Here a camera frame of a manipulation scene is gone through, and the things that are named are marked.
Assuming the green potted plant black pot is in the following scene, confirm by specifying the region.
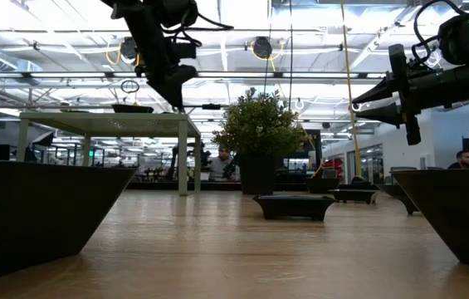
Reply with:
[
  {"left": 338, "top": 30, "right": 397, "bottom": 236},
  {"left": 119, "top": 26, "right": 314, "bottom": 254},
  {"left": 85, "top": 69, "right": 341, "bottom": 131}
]
[{"left": 211, "top": 86, "right": 309, "bottom": 196}]

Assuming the mint green perforated side table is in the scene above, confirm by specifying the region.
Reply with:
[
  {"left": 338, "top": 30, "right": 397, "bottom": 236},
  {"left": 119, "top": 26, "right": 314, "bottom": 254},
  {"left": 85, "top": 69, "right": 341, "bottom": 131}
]
[{"left": 16, "top": 111, "right": 203, "bottom": 197}]

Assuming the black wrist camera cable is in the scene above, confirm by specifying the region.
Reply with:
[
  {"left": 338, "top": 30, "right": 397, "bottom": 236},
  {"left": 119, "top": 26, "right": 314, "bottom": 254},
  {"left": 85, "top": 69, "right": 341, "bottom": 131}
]
[
  {"left": 159, "top": 12, "right": 235, "bottom": 47},
  {"left": 410, "top": 0, "right": 466, "bottom": 62}
]

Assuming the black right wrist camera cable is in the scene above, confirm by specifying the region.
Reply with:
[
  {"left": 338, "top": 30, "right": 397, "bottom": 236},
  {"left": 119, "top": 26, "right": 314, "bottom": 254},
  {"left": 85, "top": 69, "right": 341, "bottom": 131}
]
[{"left": 410, "top": 0, "right": 466, "bottom": 62}]

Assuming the large black bin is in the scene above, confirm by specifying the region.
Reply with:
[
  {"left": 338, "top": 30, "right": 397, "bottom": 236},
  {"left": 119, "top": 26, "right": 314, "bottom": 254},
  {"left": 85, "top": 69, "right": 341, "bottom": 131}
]
[{"left": 0, "top": 159, "right": 138, "bottom": 288}]

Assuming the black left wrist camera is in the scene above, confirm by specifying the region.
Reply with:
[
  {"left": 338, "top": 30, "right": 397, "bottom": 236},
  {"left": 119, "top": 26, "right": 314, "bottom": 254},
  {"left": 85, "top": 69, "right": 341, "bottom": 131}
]
[{"left": 155, "top": 0, "right": 200, "bottom": 29}]

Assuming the black deep square mini plate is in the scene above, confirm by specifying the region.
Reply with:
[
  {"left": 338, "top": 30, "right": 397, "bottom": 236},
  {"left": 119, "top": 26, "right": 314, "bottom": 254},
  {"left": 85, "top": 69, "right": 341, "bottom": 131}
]
[{"left": 303, "top": 177, "right": 342, "bottom": 194}]

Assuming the thick yellow hanging cable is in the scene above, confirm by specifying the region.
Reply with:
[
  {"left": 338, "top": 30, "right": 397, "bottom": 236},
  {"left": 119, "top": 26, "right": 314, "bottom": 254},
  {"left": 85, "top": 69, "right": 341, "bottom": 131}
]
[{"left": 339, "top": 0, "right": 364, "bottom": 178}]

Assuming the person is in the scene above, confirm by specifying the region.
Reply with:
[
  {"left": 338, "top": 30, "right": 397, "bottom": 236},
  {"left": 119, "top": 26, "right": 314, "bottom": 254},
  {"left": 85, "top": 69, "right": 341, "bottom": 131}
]
[
  {"left": 447, "top": 149, "right": 469, "bottom": 169},
  {"left": 208, "top": 145, "right": 242, "bottom": 182}
]

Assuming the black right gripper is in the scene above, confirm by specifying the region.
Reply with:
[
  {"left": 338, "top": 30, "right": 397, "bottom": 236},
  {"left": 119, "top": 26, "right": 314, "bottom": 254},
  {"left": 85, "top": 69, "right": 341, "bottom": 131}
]
[{"left": 352, "top": 43, "right": 469, "bottom": 146}]

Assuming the black wavy square mini plate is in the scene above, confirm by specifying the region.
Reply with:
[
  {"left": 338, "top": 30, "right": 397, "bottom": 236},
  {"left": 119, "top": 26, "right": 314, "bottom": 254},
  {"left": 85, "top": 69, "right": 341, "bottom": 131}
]
[{"left": 389, "top": 167, "right": 469, "bottom": 272}]

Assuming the black hanging cable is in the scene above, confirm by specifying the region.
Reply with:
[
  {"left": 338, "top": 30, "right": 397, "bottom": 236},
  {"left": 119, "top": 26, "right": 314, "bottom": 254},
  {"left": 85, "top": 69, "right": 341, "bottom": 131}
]
[{"left": 287, "top": 0, "right": 295, "bottom": 112}]

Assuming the black left wrist camera cable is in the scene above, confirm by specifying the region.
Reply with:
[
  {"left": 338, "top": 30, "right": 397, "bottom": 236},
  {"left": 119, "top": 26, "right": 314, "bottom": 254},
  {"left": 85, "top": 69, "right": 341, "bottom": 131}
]
[{"left": 159, "top": 12, "right": 235, "bottom": 47}]

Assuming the wire rack with red bins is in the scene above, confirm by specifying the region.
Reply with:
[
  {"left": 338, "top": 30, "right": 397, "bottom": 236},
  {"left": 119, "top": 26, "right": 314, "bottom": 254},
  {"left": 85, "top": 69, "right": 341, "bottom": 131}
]
[{"left": 323, "top": 157, "right": 345, "bottom": 182}]

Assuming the black small square mini plate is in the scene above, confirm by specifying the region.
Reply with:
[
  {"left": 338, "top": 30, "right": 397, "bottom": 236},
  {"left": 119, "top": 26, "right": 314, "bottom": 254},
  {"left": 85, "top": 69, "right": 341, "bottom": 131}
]
[
  {"left": 327, "top": 189, "right": 379, "bottom": 205},
  {"left": 252, "top": 194, "right": 338, "bottom": 223}
]

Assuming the black ceiling cable reel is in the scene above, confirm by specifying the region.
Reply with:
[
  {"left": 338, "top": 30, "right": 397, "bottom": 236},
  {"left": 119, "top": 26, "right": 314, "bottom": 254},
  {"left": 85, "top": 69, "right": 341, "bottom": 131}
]
[
  {"left": 252, "top": 36, "right": 274, "bottom": 61},
  {"left": 118, "top": 36, "right": 139, "bottom": 61}
]

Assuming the black oval mini plate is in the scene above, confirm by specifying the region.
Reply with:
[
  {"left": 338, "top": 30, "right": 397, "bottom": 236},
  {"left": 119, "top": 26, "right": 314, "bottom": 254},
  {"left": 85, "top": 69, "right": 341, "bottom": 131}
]
[{"left": 377, "top": 183, "right": 421, "bottom": 216}]

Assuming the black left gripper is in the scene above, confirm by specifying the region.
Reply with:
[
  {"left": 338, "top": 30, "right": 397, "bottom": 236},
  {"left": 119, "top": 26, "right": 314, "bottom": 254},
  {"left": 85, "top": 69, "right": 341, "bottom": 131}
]
[{"left": 100, "top": 0, "right": 198, "bottom": 113}]

